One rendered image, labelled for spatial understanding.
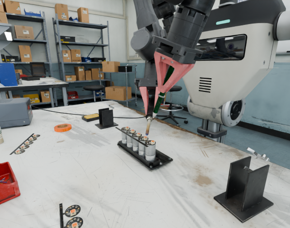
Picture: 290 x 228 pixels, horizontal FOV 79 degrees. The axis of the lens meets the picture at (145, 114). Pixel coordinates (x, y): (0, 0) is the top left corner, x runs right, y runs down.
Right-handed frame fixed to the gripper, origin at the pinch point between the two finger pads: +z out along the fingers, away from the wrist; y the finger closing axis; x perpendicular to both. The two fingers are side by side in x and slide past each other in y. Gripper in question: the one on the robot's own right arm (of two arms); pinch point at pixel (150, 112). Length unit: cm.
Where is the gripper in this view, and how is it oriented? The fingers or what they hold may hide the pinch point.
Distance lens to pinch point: 50.3
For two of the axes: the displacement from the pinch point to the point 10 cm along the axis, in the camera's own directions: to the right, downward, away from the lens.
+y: 9.9, 0.4, -1.4
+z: -0.8, 9.7, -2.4
